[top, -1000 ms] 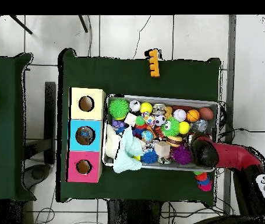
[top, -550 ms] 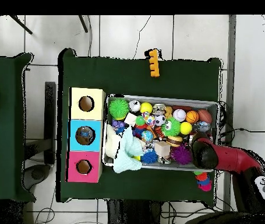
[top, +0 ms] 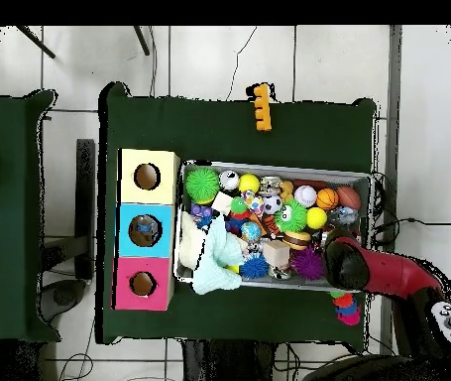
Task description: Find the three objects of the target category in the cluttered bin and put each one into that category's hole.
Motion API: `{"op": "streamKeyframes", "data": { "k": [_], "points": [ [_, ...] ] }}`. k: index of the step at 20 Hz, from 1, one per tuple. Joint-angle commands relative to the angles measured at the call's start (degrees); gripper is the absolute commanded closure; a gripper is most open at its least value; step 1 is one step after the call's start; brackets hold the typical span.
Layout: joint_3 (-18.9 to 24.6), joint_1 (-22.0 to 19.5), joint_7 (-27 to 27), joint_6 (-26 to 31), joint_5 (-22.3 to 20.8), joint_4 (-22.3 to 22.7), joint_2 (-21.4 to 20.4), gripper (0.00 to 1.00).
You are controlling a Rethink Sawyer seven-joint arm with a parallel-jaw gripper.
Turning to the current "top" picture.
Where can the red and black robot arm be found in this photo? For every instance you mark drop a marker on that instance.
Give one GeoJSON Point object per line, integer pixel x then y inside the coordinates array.
{"type": "Point", "coordinates": [399, 274]}

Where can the clear mesh bin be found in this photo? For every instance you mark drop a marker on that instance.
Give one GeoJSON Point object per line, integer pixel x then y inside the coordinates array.
{"type": "Point", "coordinates": [201, 279]}

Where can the green spiky ball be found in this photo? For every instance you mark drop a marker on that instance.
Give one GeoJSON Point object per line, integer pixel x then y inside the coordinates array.
{"type": "Point", "coordinates": [292, 216]}
{"type": "Point", "coordinates": [202, 185]}

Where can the orange plastic comb toy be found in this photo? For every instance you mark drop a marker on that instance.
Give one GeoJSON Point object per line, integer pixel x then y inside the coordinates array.
{"type": "Point", "coordinates": [263, 107]}

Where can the yellow smiley ball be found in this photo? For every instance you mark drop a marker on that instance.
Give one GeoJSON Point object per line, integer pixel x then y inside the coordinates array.
{"type": "Point", "coordinates": [316, 217]}

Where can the black tripod leg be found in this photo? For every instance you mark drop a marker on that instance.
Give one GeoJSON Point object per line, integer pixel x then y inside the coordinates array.
{"type": "Point", "coordinates": [142, 40]}
{"type": "Point", "coordinates": [35, 41]}

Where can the clear plastic packet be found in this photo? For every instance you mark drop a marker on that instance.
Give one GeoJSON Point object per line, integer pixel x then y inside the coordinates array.
{"type": "Point", "coordinates": [146, 231]}
{"type": "Point", "coordinates": [344, 216]}

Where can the mint green cloth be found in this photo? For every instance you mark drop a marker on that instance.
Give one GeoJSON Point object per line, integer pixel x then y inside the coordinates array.
{"type": "Point", "coordinates": [221, 262]}

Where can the toy hamburger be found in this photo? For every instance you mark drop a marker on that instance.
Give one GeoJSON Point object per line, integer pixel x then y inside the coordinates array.
{"type": "Point", "coordinates": [296, 240]}

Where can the wooden box with three holes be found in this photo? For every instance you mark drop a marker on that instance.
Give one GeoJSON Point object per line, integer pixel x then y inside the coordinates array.
{"type": "Point", "coordinates": [166, 195]}

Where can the white baseball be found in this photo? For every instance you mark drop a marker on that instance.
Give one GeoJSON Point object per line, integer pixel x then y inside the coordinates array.
{"type": "Point", "coordinates": [305, 195]}

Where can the dark green tablecloth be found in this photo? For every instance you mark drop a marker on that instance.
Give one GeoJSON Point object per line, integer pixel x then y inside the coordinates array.
{"type": "Point", "coordinates": [209, 135]}
{"type": "Point", "coordinates": [19, 198]}

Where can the small orange basketball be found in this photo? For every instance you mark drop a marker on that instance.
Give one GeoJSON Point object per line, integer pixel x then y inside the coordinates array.
{"type": "Point", "coordinates": [327, 198]}

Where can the plain wooden cube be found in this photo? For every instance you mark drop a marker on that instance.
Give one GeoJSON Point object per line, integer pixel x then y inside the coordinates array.
{"type": "Point", "coordinates": [275, 254]}

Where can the purple spiky toy with eyes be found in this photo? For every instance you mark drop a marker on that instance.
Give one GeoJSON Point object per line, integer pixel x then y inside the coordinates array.
{"type": "Point", "coordinates": [307, 263]}

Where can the cream muslin cloth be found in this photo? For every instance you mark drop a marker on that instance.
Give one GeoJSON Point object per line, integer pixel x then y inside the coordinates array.
{"type": "Point", "coordinates": [190, 246]}

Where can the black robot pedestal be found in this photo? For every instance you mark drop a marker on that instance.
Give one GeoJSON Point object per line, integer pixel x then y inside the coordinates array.
{"type": "Point", "coordinates": [225, 365]}

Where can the grey floor strip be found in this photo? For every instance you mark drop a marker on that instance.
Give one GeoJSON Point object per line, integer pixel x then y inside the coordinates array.
{"type": "Point", "coordinates": [395, 119]}

